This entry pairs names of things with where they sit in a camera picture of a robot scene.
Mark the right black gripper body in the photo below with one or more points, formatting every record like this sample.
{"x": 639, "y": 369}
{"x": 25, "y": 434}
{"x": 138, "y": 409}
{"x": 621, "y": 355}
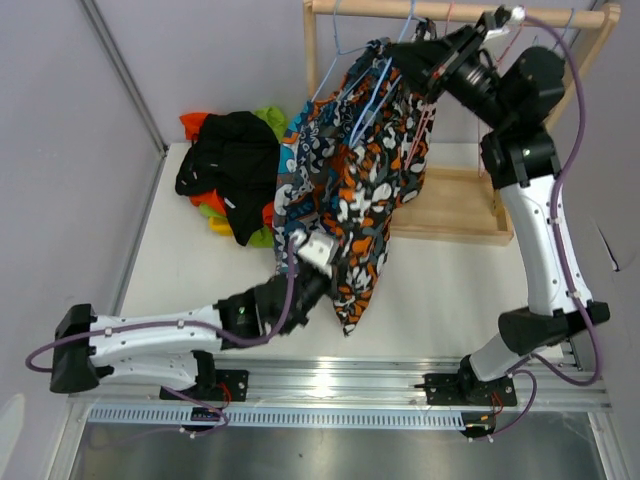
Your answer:
{"x": 466, "y": 75}

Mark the orange patterned camo shorts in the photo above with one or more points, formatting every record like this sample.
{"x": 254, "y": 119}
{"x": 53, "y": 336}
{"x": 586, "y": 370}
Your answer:
{"x": 374, "y": 182}

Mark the black shorts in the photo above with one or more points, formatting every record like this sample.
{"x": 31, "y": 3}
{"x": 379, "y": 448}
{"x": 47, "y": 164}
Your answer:
{"x": 235, "y": 165}

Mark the green shorts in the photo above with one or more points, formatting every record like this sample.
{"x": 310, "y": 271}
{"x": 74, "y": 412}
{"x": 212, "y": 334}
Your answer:
{"x": 244, "y": 150}

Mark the blue patterned shorts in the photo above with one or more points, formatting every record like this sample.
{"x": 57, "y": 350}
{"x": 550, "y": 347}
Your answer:
{"x": 310, "y": 172}

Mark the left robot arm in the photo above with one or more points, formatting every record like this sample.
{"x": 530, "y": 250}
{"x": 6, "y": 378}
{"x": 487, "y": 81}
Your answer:
{"x": 177, "y": 350}

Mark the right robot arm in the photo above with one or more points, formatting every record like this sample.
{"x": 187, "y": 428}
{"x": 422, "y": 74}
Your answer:
{"x": 522, "y": 162}

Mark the wooden clothes rack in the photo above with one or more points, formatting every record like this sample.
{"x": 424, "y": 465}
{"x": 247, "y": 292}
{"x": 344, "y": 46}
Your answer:
{"x": 455, "y": 204}

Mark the yellow plastic tray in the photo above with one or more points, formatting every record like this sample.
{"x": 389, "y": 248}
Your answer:
{"x": 220, "y": 226}

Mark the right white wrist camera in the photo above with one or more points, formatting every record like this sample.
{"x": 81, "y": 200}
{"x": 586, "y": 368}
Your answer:
{"x": 498, "y": 22}

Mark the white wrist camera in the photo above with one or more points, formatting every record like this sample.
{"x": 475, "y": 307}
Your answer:
{"x": 316, "y": 249}
{"x": 498, "y": 22}

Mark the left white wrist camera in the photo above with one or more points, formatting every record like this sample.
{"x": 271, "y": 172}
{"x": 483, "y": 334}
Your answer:
{"x": 316, "y": 249}

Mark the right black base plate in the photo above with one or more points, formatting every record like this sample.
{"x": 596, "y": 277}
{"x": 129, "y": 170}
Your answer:
{"x": 452, "y": 389}

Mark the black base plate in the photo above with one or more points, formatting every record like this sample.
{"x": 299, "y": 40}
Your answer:
{"x": 220, "y": 385}
{"x": 452, "y": 389}

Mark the aluminium mounting rail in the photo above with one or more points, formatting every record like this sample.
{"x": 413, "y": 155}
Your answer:
{"x": 353, "y": 383}

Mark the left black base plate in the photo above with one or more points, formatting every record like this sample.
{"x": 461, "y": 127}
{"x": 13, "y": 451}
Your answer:
{"x": 220, "y": 385}

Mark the slotted cable duct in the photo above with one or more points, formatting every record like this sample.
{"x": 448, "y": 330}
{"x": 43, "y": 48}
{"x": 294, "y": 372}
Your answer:
{"x": 185, "y": 416}

